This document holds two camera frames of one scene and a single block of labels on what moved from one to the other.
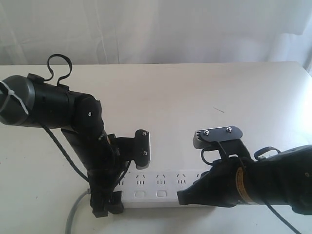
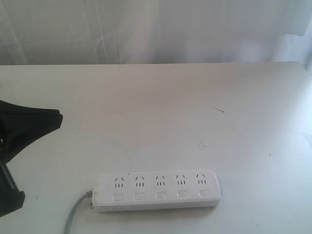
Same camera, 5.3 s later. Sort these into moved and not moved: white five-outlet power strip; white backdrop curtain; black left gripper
Moved: black left gripper
Not moved: white backdrop curtain; white five-outlet power strip
